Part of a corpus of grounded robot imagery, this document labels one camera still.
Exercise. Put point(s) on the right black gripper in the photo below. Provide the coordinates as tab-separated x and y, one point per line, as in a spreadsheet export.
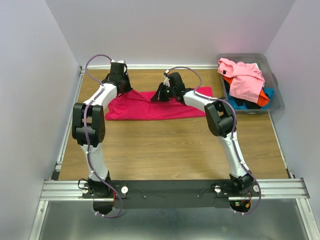
163	91

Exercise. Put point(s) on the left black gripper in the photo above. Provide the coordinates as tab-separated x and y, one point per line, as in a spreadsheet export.
126	88

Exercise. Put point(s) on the magenta t-shirt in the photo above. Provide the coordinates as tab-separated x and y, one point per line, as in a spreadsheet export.
136	105

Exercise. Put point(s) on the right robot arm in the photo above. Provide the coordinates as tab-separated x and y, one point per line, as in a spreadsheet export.
221	120

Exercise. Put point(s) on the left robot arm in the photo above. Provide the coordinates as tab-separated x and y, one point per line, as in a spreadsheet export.
89	130

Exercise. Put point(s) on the light pink t-shirt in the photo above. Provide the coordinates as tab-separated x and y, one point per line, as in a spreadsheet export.
247	79

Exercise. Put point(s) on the black t-shirt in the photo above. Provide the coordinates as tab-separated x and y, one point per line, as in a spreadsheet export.
238	103

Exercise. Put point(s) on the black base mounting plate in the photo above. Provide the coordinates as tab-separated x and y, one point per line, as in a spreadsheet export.
168	194

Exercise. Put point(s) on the orange t-shirt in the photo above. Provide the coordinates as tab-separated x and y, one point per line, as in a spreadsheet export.
229	80

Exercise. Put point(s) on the teal t-shirt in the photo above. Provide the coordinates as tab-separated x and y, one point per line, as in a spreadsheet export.
264	99

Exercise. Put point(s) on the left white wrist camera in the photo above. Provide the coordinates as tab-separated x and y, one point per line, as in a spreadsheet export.
117	62

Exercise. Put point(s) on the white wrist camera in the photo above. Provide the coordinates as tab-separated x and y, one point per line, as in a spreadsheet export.
117	62
166	81

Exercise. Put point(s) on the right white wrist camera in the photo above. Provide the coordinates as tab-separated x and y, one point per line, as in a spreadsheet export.
166	81

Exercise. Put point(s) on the aluminium front rail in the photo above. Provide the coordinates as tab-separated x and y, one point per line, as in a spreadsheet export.
270	188

